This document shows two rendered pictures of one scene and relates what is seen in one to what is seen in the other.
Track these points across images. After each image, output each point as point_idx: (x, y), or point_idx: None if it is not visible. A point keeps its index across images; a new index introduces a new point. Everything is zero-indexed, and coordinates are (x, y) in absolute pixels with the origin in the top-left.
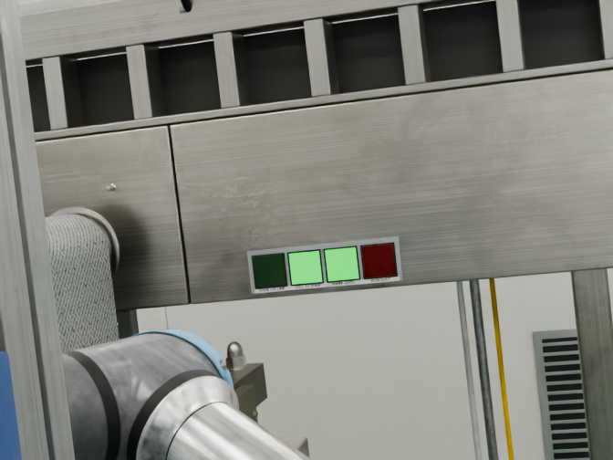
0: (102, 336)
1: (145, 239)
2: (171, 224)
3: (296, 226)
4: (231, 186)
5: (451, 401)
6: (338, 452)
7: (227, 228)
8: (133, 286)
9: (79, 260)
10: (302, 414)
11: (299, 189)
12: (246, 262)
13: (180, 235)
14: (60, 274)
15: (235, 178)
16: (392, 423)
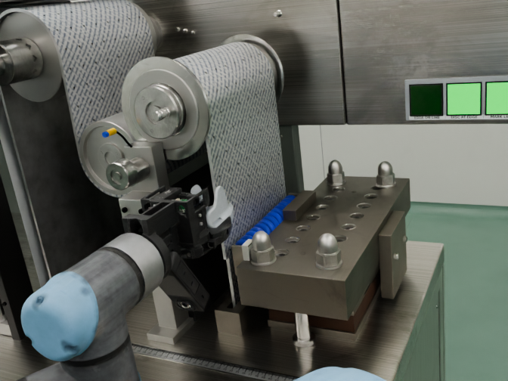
0: (267, 159)
1: (308, 63)
2: (332, 50)
3: (458, 57)
4: (394, 14)
5: (502, 140)
6: (421, 167)
7: (386, 57)
8: (295, 105)
9: (245, 93)
10: (399, 143)
11: (466, 19)
12: (403, 90)
13: (340, 61)
14: (224, 112)
15: (399, 6)
16: (459, 153)
